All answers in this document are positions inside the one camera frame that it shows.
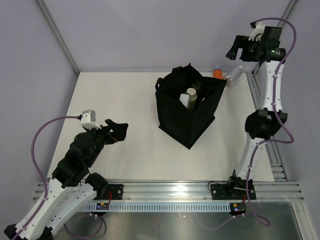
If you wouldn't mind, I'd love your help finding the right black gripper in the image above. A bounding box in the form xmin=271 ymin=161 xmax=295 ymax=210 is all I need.
xmin=225 ymin=35 xmax=263 ymax=63

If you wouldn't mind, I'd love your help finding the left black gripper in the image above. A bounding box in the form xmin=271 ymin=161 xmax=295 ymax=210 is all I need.
xmin=84 ymin=119 xmax=128 ymax=166

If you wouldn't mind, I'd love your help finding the orange bottle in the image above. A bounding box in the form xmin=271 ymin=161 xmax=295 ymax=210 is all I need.
xmin=212 ymin=68 xmax=224 ymax=80

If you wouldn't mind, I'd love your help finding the white bottle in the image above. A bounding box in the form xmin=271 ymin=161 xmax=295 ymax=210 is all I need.
xmin=179 ymin=93 xmax=191 ymax=109

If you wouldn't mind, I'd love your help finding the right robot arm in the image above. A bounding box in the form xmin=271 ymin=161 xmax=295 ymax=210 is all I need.
xmin=220 ymin=22 xmax=288 ymax=200

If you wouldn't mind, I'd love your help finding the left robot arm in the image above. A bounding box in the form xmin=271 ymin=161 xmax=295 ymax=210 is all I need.
xmin=4 ymin=119 xmax=129 ymax=240

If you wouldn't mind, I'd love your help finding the black canvas bag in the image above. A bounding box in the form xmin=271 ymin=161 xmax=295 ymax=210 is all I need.
xmin=155 ymin=64 xmax=226 ymax=149

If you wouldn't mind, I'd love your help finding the clear silver bottle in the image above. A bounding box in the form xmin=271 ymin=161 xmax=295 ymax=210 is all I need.
xmin=224 ymin=65 xmax=243 ymax=87

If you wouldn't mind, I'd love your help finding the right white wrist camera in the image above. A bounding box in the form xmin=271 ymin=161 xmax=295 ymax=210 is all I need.
xmin=248 ymin=21 xmax=266 ymax=42

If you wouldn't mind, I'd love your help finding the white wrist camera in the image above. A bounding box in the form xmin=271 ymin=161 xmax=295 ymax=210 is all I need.
xmin=80 ymin=109 xmax=101 ymax=130
xmin=248 ymin=21 xmax=266 ymax=42

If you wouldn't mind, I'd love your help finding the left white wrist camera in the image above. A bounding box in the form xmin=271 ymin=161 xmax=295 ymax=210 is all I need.
xmin=80 ymin=109 xmax=101 ymax=130

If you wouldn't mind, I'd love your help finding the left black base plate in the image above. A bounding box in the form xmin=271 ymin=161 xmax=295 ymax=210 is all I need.
xmin=99 ymin=184 xmax=124 ymax=201

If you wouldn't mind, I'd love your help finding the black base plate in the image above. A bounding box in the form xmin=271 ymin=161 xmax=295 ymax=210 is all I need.
xmin=209 ymin=183 xmax=248 ymax=201
xmin=99 ymin=184 xmax=124 ymax=201

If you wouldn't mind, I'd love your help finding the right aluminium frame post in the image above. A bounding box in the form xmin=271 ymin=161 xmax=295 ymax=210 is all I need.
xmin=251 ymin=0 xmax=300 ymax=76

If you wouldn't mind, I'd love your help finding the aluminium frame post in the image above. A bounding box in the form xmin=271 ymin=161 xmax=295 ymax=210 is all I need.
xmin=251 ymin=0 xmax=300 ymax=76
xmin=34 ymin=0 xmax=81 ymax=77

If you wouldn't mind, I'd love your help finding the white slotted cable duct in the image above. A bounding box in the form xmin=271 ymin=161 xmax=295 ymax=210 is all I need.
xmin=79 ymin=202 xmax=231 ymax=213

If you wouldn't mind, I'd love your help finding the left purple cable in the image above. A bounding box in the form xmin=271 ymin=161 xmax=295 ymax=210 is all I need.
xmin=11 ymin=116 xmax=107 ymax=240

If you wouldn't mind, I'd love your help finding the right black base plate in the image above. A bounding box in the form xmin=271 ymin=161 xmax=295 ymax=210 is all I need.
xmin=209 ymin=183 xmax=248 ymax=201

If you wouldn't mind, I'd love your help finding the left aluminium frame post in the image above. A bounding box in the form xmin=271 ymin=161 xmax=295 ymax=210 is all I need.
xmin=34 ymin=0 xmax=81 ymax=77

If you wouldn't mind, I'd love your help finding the aluminium rail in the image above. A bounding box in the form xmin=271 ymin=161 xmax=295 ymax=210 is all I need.
xmin=32 ymin=181 xmax=305 ymax=203

